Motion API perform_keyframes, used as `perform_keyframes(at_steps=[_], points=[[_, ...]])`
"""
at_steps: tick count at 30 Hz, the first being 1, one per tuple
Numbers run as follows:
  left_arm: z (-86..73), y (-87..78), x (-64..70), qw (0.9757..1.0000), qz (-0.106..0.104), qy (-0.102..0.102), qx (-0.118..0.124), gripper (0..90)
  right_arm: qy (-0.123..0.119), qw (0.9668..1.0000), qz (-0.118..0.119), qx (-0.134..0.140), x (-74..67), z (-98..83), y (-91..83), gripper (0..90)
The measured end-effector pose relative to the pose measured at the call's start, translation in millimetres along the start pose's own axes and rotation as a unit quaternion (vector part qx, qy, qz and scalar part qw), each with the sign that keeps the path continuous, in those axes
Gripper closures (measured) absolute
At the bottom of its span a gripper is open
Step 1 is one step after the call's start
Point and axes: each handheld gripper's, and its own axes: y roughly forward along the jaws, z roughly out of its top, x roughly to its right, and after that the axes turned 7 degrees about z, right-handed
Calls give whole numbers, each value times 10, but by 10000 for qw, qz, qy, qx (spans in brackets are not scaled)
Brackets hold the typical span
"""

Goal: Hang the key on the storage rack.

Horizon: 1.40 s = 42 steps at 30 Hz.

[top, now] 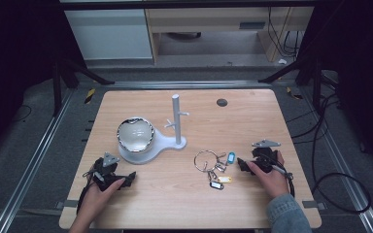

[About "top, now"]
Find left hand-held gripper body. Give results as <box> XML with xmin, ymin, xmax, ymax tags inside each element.
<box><xmin>85</xmin><ymin>151</ymin><xmax>128</xmax><ymax>192</ymax></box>

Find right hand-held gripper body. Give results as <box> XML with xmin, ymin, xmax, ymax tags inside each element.
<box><xmin>250</xmin><ymin>138</ymin><xmax>282</xmax><ymax>175</ymax></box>

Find metal key ring with tags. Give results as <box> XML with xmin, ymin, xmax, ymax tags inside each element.
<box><xmin>193</xmin><ymin>149</ymin><xmax>237</xmax><ymax>191</ymax></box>

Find person's right hand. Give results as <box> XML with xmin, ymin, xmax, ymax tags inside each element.
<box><xmin>246</xmin><ymin>150</ymin><xmax>290</xmax><ymax>199</ymax></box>

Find person's left hand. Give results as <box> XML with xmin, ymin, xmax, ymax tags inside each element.
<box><xmin>76</xmin><ymin>177</ymin><xmax>126</xmax><ymax>229</ymax></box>

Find white bowl with silver rim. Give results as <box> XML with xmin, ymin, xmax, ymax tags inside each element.
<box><xmin>116</xmin><ymin>116</ymin><xmax>155</xmax><ymax>153</ymax></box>

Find white stand with pegs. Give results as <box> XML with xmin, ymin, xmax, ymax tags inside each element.
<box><xmin>118</xmin><ymin>93</ymin><xmax>190</xmax><ymax>165</ymax></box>

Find yellow black striped tape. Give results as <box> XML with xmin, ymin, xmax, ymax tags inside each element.
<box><xmin>84</xmin><ymin>87</ymin><xmax>97</xmax><ymax>105</ymax></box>

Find black metal stand legs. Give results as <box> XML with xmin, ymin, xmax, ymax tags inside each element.
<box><xmin>257</xmin><ymin>52</ymin><xmax>325</xmax><ymax>115</ymax></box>
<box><xmin>51</xmin><ymin>57</ymin><xmax>117</xmax><ymax>118</ymax></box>

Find white cabinet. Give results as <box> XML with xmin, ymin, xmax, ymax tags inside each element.
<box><xmin>63</xmin><ymin>8</ymin><xmax>153</xmax><ymax>61</ymax></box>

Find light wooden desk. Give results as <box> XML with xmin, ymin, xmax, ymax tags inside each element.
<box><xmin>144</xmin><ymin>6</ymin><xmax>316</xmax><ymax>64</ymax></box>

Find left hand-held gripper cable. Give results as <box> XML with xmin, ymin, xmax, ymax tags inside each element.
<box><xmin>76</xmin><ymin>168</ymin><xmax>102</xmax><ymax>216</ymax></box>

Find hand-held gripper cable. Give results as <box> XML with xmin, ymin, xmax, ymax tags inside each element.
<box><xmin>271</xmin><ymin>164</ymin><xmax>296</xmax><ymax>198</ymax></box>
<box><xmin>76</xmin><ymin>168</ymin><xmax>102</xmax><ymax>216</ymax></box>

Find right hand-held gripper cable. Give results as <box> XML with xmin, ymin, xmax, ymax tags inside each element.
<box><xmin>271</xmin><ymin>164</ymin><xmax>296</xmax><ymax>198</ymax></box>

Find grey table bracket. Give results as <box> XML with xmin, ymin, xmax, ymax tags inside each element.
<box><xmin>55</xmin><ymin>199</ymin><xmax>80</xmax><ymax>211</ymax></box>
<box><xmin>302</xmin><ymin>200</ymin><xmax>326</xmax><ymax>212</ymax></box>

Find black looped floor cable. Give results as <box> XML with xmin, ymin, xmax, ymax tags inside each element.
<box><xmin>286</xmin><ymin>91</ymin><xmax>372</xmax><ymax>216</ymax></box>

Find aluminium floor rail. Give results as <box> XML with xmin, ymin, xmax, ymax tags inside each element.
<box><xmin>299</xmin><ymin>86</ymin><xmax>373</xmax><ymax>233</ymax></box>
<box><xmin>105</xmin><ymin>80</ymin><xmax>275</xmax><ymax>90</ymax></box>
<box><xmin>0</xmin><ymin>87</ymin><xmax>76</xmax><ymax>233</ymax></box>

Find black cables under desk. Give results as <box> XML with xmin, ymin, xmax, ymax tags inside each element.
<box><xmin>266</xmin><ymin>7</ymin><xmax>305</xmax><ymax>60</ymax></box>

